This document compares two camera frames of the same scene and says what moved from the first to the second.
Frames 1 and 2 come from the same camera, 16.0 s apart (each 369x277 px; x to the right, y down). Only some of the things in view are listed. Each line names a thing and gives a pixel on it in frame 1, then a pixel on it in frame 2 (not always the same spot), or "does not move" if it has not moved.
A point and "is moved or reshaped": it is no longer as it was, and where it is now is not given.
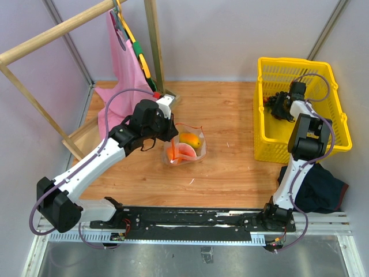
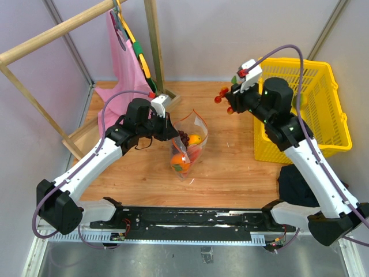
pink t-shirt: x=126 y=72 does not move
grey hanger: x=118 y=26 does not move
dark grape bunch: x=270 y=101 is moved or reshaped
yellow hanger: x=145 y=66 does not move
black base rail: x=223 y=223 does not move
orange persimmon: x=169 y=152 → x=178 y=165
